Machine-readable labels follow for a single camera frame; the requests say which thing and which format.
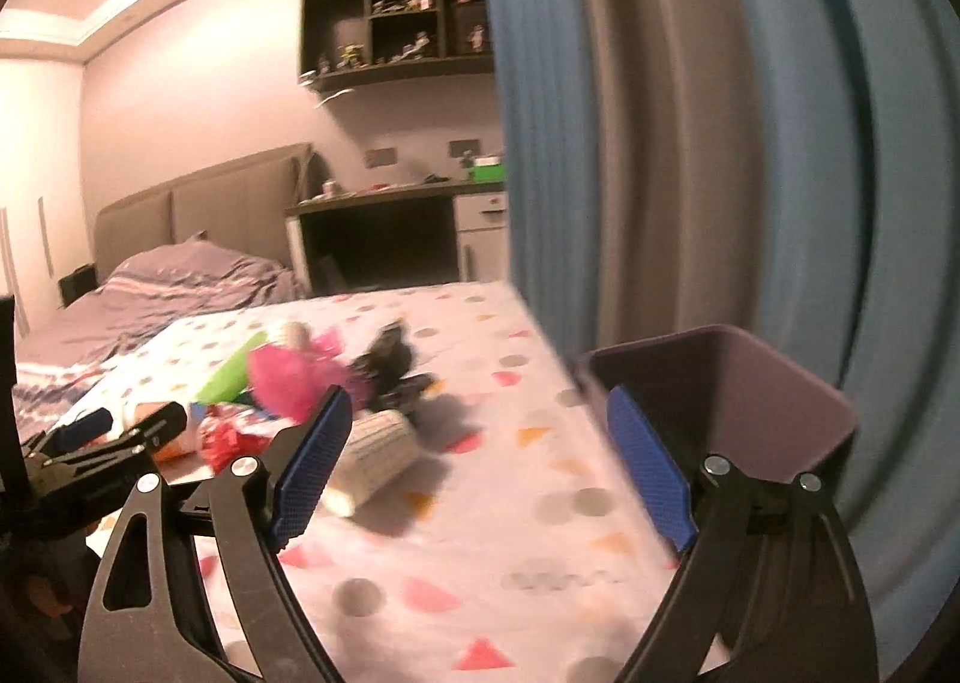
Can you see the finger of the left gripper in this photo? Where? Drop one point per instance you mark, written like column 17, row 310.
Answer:
column 103, row 465
column 66, row 438

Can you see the grey upholstered headboard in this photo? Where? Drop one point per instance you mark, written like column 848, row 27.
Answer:
column 240, row 205

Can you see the black plastic bag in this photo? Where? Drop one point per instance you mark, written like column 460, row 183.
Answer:
column 385, row 373

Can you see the black bedside table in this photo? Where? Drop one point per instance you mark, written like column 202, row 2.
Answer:
column 77, row 284

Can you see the purple trash bin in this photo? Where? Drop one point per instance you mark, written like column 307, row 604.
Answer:
column 723, row 391

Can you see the white wardrobe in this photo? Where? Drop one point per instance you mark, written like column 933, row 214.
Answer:
column 44, row 232

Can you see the blue grey curtain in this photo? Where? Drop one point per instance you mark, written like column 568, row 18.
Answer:
column 789, row 166

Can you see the pink plastic bag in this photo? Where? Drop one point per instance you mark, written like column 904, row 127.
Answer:
column 290, row 377

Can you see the red white plastic bag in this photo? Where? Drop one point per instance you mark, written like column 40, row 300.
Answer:
column 225, row 432

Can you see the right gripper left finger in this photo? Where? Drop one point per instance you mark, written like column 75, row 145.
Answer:
column 149, row 619

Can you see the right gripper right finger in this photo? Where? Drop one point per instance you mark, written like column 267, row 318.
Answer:
column 768, row 588

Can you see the green box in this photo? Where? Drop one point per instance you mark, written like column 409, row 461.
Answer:
column 489, row 169

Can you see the white drawer cabinet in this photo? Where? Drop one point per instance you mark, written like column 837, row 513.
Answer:
column 482, row 232

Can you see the dark desk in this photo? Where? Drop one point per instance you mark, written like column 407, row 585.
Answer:
column 378, row 240

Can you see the green foam net sleeve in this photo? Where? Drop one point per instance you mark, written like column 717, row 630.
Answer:
column 231, row 376

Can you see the large grid paper cup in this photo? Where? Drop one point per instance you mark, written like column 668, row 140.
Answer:
column 380, row 447

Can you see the dark wall shelf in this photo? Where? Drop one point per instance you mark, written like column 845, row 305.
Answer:
column 345, row 44

